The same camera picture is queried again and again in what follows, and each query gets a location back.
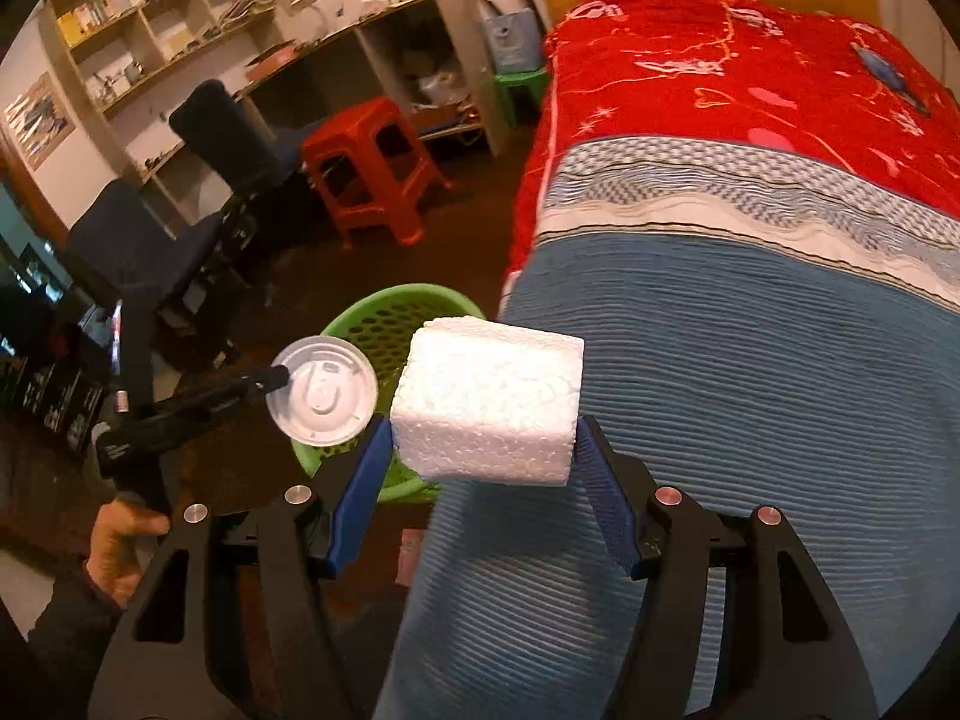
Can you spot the wooden wall shelf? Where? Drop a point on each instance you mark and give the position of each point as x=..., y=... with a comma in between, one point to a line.
x=150, y=22

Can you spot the person's left forearm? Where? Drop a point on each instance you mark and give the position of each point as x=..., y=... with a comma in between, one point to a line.
x=71, y=637

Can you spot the blue plastic box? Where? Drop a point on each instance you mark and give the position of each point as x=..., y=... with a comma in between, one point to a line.
x=510, y=41

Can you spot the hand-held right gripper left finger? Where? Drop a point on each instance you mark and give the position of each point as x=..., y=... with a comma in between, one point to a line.
x=360, y=495

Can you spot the small framed wall poster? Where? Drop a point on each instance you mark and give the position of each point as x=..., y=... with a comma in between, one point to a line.
x=37, y=120

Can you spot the red plastic stool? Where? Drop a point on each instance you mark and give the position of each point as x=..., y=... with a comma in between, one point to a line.
x=367, y=165

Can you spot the black storage crate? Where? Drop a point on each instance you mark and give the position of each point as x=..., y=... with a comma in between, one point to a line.
x=52, y=397

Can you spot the green plastic stool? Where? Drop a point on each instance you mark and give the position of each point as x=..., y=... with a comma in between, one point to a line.
x=521, y=94

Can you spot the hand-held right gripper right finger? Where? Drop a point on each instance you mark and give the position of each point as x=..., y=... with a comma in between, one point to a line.
x=604, y=502

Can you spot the pink packet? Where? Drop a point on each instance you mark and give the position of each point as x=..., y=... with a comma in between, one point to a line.
x=411, y=556

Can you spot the white desk lamp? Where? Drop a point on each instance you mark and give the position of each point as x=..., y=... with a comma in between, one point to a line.
x=311, y=0

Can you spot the dark blue office chair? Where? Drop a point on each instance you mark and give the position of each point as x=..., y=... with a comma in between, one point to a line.
x=142, y=247
x=225, y=135

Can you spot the white plastic bag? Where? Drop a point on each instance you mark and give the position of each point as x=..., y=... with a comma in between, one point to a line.
x=442, y=82

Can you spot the clear round plastic lid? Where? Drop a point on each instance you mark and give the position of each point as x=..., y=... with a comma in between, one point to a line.
x=322, y=390

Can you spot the white foam block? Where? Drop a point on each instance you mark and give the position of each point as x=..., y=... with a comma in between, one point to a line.
x=487, y=401

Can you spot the person's left hand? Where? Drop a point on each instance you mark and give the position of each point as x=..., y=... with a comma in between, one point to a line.
x=116, y=547

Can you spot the wooden desk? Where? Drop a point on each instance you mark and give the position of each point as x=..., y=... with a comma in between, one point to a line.
x=390, y=22

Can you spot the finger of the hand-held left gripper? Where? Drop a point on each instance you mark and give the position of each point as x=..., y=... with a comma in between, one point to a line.
x=225, y=397

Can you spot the green plastic basket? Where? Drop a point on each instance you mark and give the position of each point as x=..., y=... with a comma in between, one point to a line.
x=375, y=322

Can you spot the red printed blanket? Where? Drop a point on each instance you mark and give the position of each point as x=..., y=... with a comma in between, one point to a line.
x=712, y=67

